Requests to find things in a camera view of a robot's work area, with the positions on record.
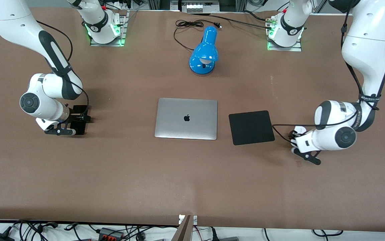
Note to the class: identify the black smartphone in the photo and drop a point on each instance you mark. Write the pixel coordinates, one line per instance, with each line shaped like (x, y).
(80, 129)

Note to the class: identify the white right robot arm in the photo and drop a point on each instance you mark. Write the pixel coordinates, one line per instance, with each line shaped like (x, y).
(11, 20)

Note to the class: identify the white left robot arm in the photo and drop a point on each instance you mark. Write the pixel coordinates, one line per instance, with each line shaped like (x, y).
(366, 33)

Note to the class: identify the black mouse pad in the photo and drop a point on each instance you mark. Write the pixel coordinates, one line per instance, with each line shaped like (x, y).
(251, 127)

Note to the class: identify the silver closed laptop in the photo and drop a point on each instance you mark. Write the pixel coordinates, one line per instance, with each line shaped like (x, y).
(185, 129)

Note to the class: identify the grey box with orange connectors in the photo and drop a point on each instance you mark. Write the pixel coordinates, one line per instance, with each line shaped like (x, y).
(107, 231)

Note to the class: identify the blue desk lamp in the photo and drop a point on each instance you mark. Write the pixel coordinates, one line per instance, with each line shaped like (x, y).
(206, 50)

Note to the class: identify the black plug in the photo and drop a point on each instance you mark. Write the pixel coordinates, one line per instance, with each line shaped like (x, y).
(213, 234)

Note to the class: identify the black power adapter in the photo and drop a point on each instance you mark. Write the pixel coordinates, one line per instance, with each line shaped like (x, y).
(1, 237)

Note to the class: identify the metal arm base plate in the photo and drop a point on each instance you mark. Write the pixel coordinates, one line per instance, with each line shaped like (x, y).
(284, 49)
(107, 44)

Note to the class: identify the grey metal post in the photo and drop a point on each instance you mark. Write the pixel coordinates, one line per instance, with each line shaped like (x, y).
(184, 232)

